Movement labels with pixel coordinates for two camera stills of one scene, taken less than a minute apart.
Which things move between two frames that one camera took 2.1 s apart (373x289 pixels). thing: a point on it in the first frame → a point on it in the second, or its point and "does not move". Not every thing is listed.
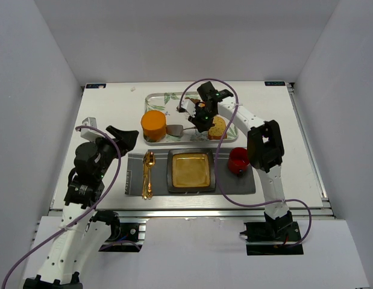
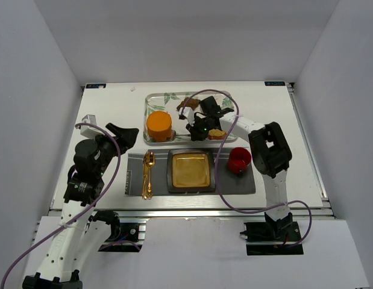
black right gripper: (200, 116) → (211, 111)
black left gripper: (114, 141) does not move
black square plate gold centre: (190, 170) does not move
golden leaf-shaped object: (145, 176) does not move
